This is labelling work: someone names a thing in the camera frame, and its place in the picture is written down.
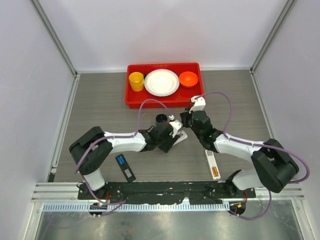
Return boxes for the orange AAA battery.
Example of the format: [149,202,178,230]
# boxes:
[211,167,220,178]

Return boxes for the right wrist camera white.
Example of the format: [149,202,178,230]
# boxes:
[189,95,206,114]

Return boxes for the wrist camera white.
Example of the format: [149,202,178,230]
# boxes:
[168,114,183,138]
[189,95,206,114]

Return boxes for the white slotted cable duct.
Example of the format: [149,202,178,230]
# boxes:
[42,201,230,212]

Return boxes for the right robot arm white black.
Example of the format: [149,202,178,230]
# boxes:
[180,107,299,198]

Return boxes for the black remote blue batteries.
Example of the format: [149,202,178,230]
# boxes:
[115,154,136,183]

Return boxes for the yellow plastic cup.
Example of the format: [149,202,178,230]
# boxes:
[128,72,145,92]

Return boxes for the white remote control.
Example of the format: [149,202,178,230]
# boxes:
[173,130,188,146]

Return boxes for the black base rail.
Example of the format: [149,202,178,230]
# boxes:
[93,181,256,205]

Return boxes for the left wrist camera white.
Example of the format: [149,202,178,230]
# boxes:
[168,114,183,138]

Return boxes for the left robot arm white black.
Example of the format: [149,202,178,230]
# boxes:
[69,120,183,200]

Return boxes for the red plastic tray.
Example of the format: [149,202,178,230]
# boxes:
[124,62,204,109]

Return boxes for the orange plastic bowl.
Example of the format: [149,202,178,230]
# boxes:
[179,71,199,88]

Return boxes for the white remote orange batteries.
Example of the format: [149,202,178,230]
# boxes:
[204,150,221,180]

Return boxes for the white paper plate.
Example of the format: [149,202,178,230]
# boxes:
[144,69,180,97]

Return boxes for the blue AAA battery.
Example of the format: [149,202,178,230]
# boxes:
[116,155,126,165]

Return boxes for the dark blue ceramic mug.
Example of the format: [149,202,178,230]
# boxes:
[155,113,168,125]

